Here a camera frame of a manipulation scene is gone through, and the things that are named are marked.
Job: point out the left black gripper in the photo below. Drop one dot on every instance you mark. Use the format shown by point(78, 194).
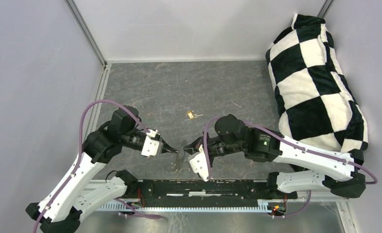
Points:
point(166, 148)

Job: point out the metal keyring plate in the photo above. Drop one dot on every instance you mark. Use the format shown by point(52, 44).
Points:
point(179, 157)

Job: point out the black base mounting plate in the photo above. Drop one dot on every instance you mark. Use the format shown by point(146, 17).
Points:
point(197, 193)

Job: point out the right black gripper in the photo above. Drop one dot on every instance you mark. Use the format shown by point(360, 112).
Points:
point(193, 147)

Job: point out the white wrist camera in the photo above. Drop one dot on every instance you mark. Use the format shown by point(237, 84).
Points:
point(200, 165)
point(152, 145)

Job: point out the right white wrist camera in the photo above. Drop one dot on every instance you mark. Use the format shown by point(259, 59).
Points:
point(200, 165)

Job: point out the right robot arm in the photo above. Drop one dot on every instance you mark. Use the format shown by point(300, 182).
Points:
point(315, 168)

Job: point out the aluminium frame rail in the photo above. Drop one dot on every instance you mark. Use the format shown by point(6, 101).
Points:
point(86, 31)

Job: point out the red wired circuit board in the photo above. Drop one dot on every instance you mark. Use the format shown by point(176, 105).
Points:
point(278, 209)

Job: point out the yellow capped key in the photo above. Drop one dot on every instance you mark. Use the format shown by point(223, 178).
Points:
point(192, 115)

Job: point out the black white checkered blanket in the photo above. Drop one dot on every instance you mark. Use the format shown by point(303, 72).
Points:
point(315, 103)

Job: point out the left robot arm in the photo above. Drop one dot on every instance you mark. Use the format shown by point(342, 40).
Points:
point(63, 210)

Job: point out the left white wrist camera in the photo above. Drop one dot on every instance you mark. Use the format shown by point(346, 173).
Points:
point(152, 145)

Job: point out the white slotted cable duct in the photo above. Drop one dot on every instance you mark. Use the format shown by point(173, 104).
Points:
point(259, 207)

